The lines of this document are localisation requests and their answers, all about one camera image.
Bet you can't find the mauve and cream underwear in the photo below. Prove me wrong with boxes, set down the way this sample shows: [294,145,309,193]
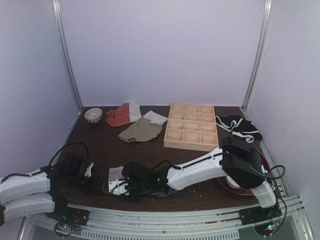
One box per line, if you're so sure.
[108,166,124,182]

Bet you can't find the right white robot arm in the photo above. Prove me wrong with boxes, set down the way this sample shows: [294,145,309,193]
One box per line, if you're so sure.
[106,137,282,224]

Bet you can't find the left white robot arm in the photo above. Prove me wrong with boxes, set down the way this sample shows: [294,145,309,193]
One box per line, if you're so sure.
[0,152,102,225]

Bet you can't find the olive green underwear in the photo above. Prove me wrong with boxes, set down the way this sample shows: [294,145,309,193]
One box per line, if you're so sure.
[118,110,168,143]

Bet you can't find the orange underwear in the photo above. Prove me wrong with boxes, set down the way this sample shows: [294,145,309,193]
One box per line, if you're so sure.
[106,101,142,127]

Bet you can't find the small patterned bowl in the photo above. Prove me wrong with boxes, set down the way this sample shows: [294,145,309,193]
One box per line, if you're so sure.
[84,108,103,124]

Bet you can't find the wooden compartment tray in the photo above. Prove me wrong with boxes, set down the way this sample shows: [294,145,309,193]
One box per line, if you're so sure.
[163,102,219,152]

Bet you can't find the round red tray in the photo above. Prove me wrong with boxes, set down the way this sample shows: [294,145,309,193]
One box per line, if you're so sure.
[217,151,270,196]

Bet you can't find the white bowl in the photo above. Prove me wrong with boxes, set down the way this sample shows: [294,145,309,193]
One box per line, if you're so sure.
[226,176,241,190]

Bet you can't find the black and white garment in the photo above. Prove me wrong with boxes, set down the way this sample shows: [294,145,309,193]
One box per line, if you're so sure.
[215,115,263,144]

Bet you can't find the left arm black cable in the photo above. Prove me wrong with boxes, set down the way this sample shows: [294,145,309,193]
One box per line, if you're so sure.
[0,142,90,183]

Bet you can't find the front aluminium rail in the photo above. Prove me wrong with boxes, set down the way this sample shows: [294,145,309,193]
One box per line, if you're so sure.
[27,194,305,240]

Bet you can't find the left aluminium frame post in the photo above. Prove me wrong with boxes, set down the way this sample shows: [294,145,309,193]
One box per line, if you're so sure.
[51,0,84,115]

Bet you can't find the aluminium frame post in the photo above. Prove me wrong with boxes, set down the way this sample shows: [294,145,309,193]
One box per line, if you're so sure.
[242,0,274,114]
[51,0,84,115]

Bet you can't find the right aluminium frame post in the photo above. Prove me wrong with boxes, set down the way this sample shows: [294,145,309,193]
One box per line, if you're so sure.
[242,0,274,114]

